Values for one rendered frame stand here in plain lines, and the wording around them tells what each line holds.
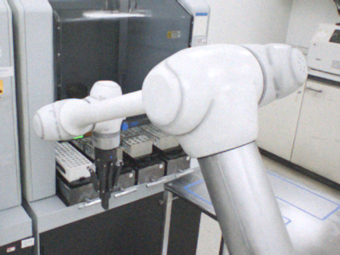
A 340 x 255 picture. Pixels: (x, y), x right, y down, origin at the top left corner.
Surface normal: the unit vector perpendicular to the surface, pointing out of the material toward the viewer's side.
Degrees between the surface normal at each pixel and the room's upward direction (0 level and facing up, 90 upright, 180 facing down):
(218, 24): 90
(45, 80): 90
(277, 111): 90
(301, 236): 0
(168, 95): 86
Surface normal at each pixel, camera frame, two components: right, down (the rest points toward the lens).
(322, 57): -0.85, 0.14
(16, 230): 0.55, 0.29
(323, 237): 0.04, -0.95
